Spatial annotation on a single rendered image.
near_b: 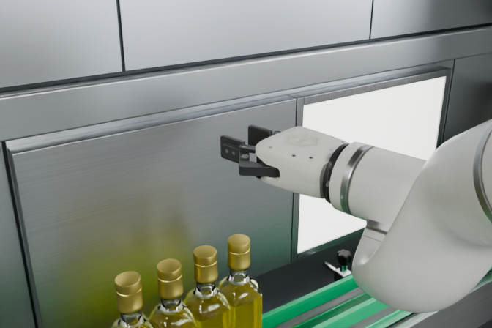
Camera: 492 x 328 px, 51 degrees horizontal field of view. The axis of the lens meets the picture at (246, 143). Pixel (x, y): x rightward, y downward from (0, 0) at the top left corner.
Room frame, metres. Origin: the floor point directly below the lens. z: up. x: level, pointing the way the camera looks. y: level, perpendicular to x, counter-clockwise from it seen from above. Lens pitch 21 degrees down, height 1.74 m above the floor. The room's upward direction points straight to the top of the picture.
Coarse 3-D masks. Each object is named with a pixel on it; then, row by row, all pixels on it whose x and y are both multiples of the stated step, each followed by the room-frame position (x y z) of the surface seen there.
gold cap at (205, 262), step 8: (200, 248) 0.64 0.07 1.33; (208, 248) 0.64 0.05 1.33; (200, 256) 0.62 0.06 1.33; (208, 256) 0.62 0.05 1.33; (216, 256) 0.63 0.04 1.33; (200, 264) 0.62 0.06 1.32; (208, 264) 0.62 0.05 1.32; (216, 264) 0.63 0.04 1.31; (200, 272) 0.62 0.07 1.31; (208, 272) 0.62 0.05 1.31; (216, 272) 0.63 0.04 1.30; (200, 280) 0.62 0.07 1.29; (208, 280) 0.62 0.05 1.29
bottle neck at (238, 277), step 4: (232, 272) 0.66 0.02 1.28; (236, 272) 0.65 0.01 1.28; (240, 272) 0.65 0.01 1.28; (244, 272) 0.66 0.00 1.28; (232, 276) 0.66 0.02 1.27; (236, 276) 0.65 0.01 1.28; (240, 276) 0.65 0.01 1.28; (244, 276) 0.66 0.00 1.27; (248, 276) 0.67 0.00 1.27; (232, 280) 0.66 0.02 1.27; (236, 280) 0.65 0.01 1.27; (240, 280) 0.65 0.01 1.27; (244, 280) 0.66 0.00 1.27
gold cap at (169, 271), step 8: (160, 264) 0.60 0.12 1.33; (168, 264) 0.60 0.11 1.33; (176, 264) 0.60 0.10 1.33; (160, 272) 0.59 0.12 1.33; (168, 272) 0.59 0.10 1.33; (176, 272) 0.59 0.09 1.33; (160, 280) 0.59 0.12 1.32; (168, 280) 0.59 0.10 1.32; (176, 280) 0.59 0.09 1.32; (160, 288) 0.59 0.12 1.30; (168, 288) 0.58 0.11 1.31; (176, 288) 0.59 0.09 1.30; (160, 296) 0.59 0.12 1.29; (168, 296) 0.58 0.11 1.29; (176, 296) 0.59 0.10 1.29
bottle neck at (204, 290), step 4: (196, 284) 0.63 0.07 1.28; (200, 284) 0.62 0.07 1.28; (204, 284) 0.62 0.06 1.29; (208, 284) 0.62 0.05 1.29; (212, 284) 0.63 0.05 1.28; (196, 288) 0.63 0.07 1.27; (200, 288) 0.62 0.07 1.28; (204, 288) 0.62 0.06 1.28; (208, 288) 0.62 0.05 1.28; (212, 288) 0.63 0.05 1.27; (196, 292) 0.63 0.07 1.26; (200, 292) 0.62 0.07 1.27; (204, 292) 0.62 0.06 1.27; (208, 292) 0.62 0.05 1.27; (212, 292) 0.63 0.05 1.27; (204, 296) 0.62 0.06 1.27; (208, 296) 0.62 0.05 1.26
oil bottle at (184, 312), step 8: (160, 304) 0.61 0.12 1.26; (184, 304) 0.61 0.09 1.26; (152, 312) 0.60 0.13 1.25; (160, 312) 0.59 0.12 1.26; (176, 312) 0.59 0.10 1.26; (184, 312) 0.59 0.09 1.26; (192, 312) 0.60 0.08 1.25; (152, 320) 0.59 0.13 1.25; (160, 320) 0.58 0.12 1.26; (168, 320) 0.58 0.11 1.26; (176, 320) 0.58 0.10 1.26; (184, 320) 0.59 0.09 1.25; (192, 320) 0.59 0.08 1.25
